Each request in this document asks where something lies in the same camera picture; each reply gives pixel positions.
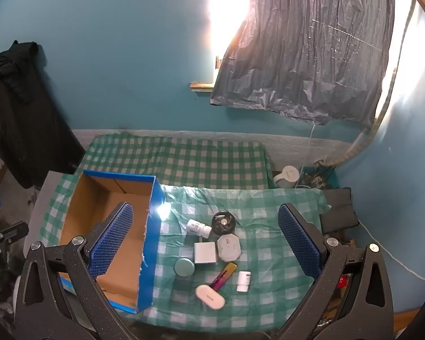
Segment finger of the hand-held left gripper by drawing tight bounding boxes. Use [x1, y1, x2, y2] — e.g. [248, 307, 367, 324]
[0, 221, 29, 244]

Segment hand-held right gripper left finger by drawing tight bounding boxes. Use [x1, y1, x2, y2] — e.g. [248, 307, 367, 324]
[14, 202, 142, 340]

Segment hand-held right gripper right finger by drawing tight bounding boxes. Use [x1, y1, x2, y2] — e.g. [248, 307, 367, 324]
[276, 203, 394, 340]

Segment blue cardboard box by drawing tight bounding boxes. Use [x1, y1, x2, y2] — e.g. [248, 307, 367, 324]
[58, 170, 162, 314]

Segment small white bottle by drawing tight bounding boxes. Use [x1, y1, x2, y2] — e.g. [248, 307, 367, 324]
[237, 271, 252, 292]

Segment white octagonal box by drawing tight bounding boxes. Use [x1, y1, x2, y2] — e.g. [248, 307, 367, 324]
[217, 234, 241, 262]

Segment green round tin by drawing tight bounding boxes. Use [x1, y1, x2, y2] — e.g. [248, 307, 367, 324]
[173, 258, 195, 277]

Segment black round tin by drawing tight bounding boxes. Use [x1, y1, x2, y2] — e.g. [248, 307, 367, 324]
[212, 211, 236, 236]

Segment multicoloured lighter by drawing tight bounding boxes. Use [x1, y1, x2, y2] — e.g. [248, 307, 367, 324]
[211, 262, 238, 288]

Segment white pill bottle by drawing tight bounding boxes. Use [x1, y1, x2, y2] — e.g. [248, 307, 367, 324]
[186, 219, 212, 239]

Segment white square box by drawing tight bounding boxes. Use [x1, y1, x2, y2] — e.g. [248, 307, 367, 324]
[194, 242, 217, 264]

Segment white oval case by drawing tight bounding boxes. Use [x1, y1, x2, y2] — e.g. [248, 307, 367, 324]
[195, 284, 226, 309]

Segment black cushion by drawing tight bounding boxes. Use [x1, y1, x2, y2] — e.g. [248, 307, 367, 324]
[320, 188, 360, 235]

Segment white kettle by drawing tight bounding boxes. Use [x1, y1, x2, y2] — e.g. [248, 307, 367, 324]
[273, 166, 301, 189]

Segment green checked tablecloth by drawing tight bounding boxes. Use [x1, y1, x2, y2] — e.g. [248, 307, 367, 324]
[39, 133, 332, 330]

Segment black jacket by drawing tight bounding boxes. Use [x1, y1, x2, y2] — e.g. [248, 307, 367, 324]
[0, 40, 86, 189]

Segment grey plastic sheet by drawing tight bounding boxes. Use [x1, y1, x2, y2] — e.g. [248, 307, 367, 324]
[210, 0, 395, 126]

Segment tangled dark cables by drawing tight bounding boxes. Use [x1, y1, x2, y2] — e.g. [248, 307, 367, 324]
[299, 159, 341, 189]

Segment thin white cord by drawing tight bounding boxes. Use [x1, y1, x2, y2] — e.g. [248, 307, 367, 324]
[303, 123, 316, 172]

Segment white cable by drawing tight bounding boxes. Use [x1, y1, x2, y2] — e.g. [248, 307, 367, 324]
[358, 220, 425, 286]

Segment beige woven strap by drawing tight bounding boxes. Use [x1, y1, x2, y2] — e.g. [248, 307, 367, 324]
[340, 0, 417, 167]

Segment wooden window frame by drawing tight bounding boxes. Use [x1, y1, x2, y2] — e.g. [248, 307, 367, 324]
[189, 56, 222, 93]

